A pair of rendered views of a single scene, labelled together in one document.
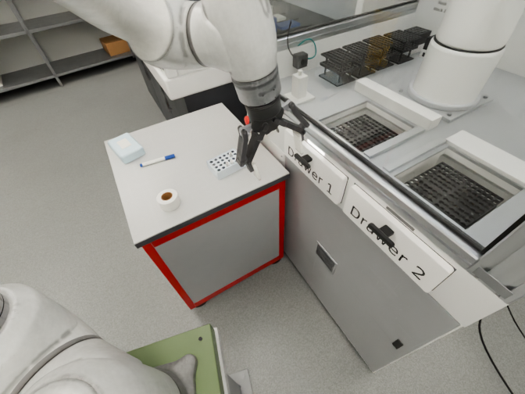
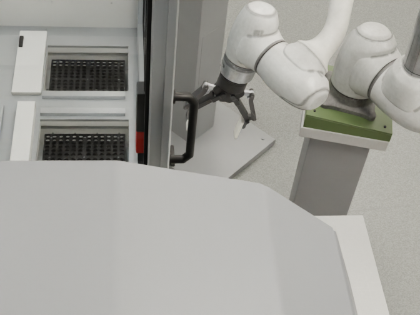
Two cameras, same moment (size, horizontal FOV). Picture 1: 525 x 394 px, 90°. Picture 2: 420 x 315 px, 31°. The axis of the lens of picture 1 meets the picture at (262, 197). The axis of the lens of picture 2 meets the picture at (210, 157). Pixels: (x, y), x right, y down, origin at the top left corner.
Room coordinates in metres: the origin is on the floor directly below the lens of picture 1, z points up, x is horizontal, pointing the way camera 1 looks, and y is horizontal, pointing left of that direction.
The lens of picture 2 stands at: (1.91, 0.39, 2.45)
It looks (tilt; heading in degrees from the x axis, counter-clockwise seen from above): 47 degrees down; 198
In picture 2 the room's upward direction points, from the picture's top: 7 degrees clockwise
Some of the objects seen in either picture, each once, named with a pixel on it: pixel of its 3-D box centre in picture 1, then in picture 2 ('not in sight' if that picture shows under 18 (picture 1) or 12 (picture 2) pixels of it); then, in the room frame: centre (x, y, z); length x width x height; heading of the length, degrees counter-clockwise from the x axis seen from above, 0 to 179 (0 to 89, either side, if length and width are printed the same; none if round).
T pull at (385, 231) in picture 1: (384, 232); not in sight; (0.33, -0.28, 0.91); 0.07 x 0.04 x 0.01; 27
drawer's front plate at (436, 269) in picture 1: (388, 234); not in sight; (0.34, -0.31, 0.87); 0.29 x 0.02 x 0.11; 27
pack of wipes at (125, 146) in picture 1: (126, 147); not in sight; (0.90, 0.55, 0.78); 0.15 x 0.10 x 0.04; 40
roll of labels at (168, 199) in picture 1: (168, 199); not in sight; (0.59, 0.32, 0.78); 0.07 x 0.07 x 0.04
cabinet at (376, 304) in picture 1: (385, 204); not in sight; (0.80, -0.61, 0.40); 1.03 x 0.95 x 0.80; 27
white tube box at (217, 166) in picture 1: (226, 163); not in sight; (0.76, 0.13, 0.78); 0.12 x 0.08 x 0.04; 123
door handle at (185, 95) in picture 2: not in sight; (182, 129); (1.00, 0.05, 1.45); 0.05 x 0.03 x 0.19; 117
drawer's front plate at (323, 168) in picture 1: (311, 163); not in sight; (0.62, -0.16, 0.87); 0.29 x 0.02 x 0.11; 27
